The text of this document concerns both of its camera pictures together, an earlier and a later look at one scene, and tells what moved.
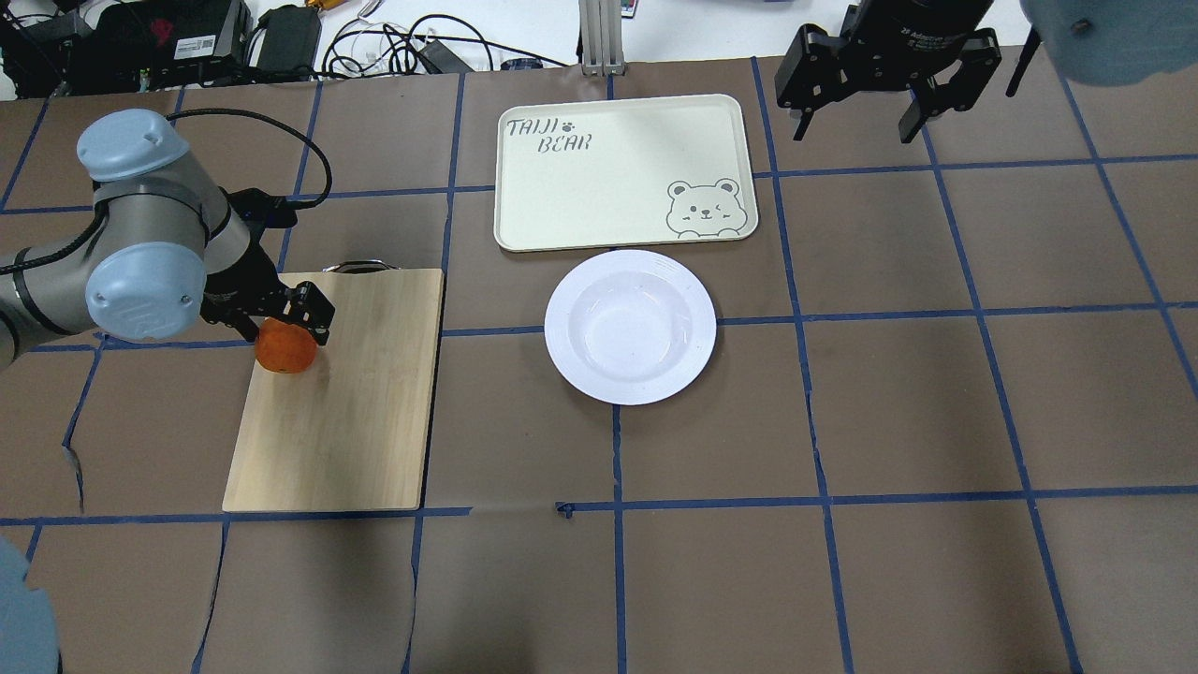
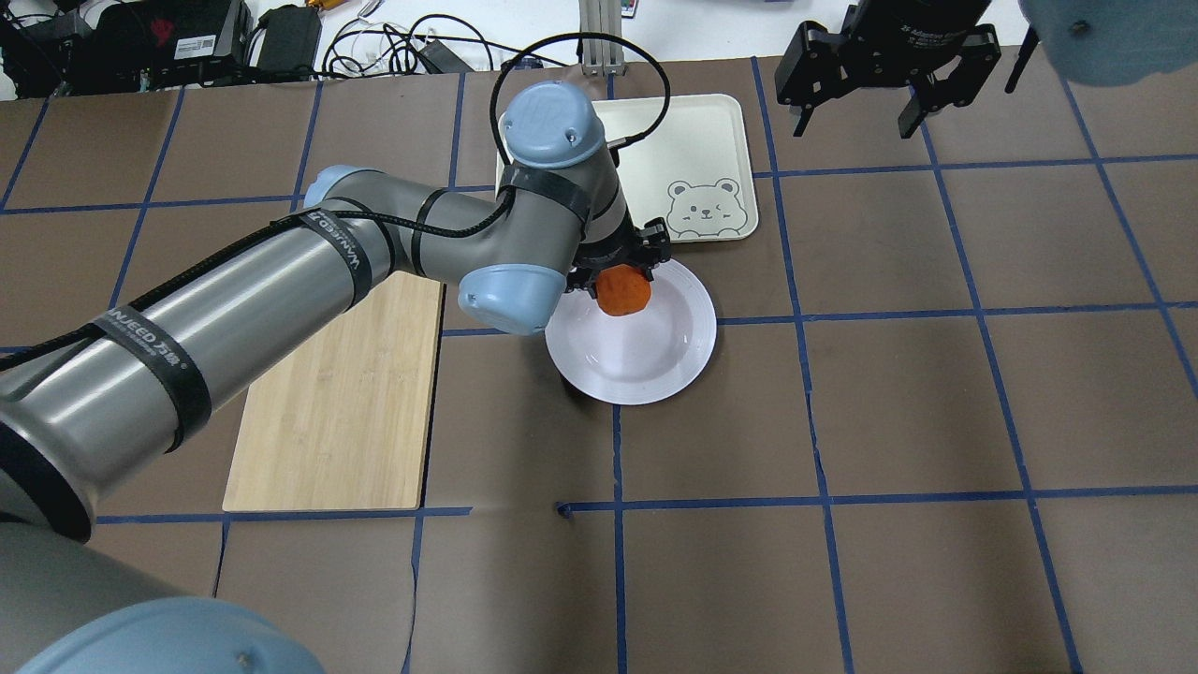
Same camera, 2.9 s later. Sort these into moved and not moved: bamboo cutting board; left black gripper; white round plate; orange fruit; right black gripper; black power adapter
Moved: left black gripper; orange fruit
Not moved: bamboo cutting board; black power adapter; white round plate; right black gripper
